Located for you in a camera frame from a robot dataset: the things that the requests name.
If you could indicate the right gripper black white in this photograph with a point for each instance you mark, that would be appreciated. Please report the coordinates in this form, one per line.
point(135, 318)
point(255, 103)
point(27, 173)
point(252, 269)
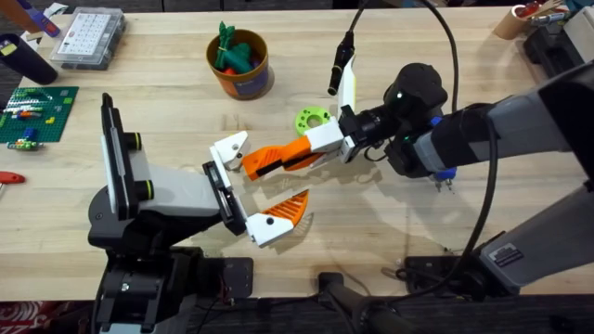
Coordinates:
point(413, 93)

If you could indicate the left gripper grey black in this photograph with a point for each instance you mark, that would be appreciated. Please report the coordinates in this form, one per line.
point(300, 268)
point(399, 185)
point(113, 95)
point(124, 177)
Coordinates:
point(181, 195)

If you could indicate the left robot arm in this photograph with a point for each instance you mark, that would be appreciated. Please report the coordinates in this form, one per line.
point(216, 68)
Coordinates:
point(139, 287)

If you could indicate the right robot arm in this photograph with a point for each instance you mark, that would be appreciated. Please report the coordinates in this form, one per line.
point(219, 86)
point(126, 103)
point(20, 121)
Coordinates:
point(524, 120)

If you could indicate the small metal screw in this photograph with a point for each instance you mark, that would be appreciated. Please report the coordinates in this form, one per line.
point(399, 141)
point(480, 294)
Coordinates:
point(389, 272)

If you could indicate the green disc with holes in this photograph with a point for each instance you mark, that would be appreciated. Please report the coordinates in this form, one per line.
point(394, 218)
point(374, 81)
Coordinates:
point(306, 116)

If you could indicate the right wrist upright plate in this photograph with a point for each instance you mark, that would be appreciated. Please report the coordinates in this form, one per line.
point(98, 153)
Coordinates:
point(347, 88)

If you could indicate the brown tub with toys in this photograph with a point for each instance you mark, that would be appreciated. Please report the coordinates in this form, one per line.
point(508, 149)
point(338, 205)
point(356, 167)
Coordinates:
point(239, 65)

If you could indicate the left wrist upright black plate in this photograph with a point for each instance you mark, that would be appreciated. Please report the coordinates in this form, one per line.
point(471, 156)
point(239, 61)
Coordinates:
point(116, 158)

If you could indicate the green board with blocks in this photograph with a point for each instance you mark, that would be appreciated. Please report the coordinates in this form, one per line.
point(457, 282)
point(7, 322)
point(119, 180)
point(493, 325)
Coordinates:
point(46, 111)

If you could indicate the clear plastic parts box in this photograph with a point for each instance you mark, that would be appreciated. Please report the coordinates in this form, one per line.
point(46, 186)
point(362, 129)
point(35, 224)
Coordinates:
point(88, 37)

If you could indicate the black box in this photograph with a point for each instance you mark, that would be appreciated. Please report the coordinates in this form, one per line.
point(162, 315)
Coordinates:
point(552, 48)

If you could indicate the black cylinder with yellow label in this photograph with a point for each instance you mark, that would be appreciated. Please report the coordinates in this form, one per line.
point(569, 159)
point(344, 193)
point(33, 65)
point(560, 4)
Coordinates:
point(25, 59)

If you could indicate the pale box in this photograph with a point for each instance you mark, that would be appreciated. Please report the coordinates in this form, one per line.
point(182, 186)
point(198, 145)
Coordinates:
point(580, 30)

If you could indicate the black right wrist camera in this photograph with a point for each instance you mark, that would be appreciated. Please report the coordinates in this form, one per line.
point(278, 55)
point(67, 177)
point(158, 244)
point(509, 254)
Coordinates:
point(341, 60)

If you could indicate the black rail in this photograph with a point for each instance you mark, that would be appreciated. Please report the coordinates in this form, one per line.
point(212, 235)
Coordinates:
point(287, 316)

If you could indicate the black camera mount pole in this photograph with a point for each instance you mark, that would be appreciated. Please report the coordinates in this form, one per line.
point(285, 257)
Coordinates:
point(345, 294)

